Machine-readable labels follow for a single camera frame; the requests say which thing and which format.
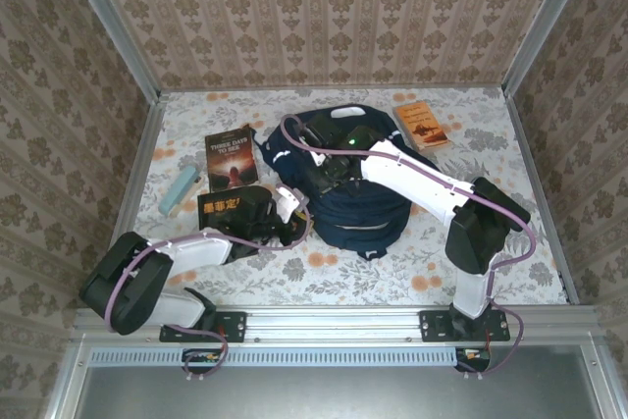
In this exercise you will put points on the black book yellow title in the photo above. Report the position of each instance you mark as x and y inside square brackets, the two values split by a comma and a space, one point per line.
[216, 218]

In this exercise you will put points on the dark brown paperback book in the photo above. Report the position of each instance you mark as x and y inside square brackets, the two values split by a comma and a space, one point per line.
[230, 159]

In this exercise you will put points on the orange paperback book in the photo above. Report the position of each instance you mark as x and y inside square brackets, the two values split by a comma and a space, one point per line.
[422, 127]

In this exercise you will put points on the navy blue backpack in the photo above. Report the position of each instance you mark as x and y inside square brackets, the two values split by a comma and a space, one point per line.
[358, 223]

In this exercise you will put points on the light blue pencil case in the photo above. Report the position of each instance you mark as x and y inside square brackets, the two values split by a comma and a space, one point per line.
[176, 191]

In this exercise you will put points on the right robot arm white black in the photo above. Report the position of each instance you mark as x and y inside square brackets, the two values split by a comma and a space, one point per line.
[417, 183]

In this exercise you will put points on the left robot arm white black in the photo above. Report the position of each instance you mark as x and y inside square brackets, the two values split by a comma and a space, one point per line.
[127, 281]

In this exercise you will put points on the floral tablecloth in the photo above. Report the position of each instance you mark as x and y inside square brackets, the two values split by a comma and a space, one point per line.
[343, 286]

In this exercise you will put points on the sheet metal panel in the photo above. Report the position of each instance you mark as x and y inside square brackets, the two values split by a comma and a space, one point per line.
[319, 394]

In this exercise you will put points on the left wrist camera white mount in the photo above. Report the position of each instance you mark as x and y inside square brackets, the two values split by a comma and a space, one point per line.
[287, 200]

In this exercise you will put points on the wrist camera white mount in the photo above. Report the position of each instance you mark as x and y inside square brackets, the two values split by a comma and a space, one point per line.
[287, 200]
[318, 159]

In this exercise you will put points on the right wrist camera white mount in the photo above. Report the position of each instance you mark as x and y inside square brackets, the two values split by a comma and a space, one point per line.
[318, 159]

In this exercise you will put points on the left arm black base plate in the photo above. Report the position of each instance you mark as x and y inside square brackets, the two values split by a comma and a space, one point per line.
[235, 326]

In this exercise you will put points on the aluminium frame rail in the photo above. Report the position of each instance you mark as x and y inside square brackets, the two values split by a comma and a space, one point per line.
[333, 326]

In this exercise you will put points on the aluminium side rail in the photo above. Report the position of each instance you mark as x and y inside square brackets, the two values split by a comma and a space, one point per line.
[532, 169]
[133, 193]

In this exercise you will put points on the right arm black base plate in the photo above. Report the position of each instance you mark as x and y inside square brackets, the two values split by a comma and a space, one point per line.
[432, 326]

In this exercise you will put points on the aluminium corner post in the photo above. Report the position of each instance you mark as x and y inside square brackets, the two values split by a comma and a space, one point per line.
[545, 21]
[115, 21]

